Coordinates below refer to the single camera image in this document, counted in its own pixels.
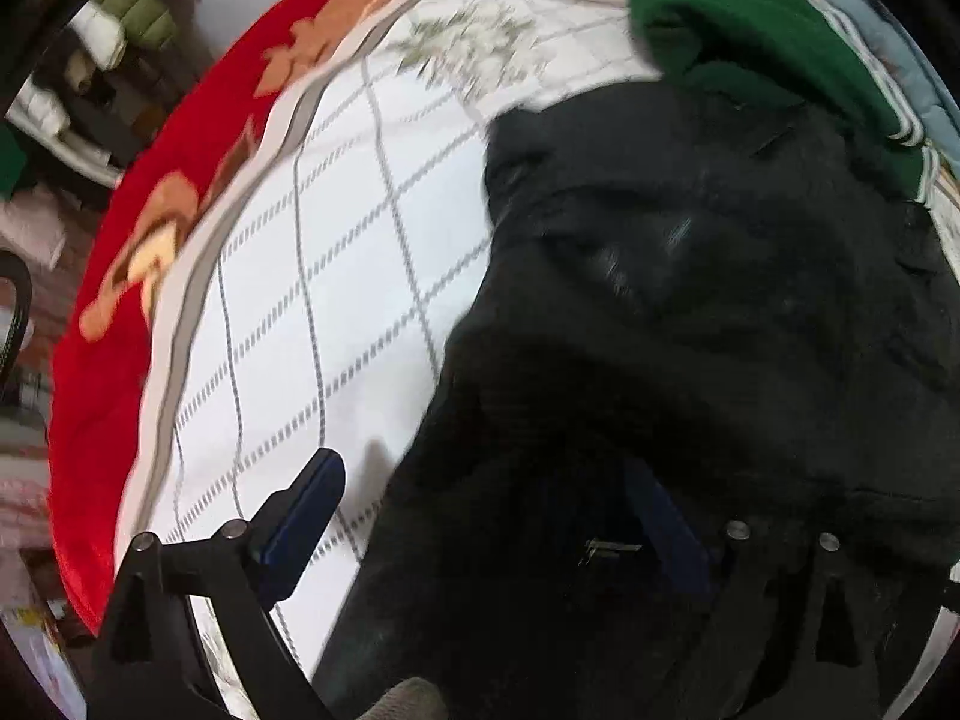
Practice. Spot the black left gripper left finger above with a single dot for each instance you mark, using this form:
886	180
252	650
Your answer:
148	661

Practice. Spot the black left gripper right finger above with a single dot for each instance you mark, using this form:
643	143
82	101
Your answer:
779	601

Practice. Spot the black jacket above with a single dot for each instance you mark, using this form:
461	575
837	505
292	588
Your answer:
680	286

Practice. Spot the shelf with folded clothes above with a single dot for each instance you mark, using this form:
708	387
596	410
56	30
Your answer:
88	84

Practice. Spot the white quilted bed sheet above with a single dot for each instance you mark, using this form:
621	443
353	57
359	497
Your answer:
311	308

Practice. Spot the red floral blanket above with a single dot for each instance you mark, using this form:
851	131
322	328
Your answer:
100	364

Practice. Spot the light blue garment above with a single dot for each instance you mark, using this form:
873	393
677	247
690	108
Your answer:
910	67

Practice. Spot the green striped garment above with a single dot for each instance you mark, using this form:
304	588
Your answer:
787	52

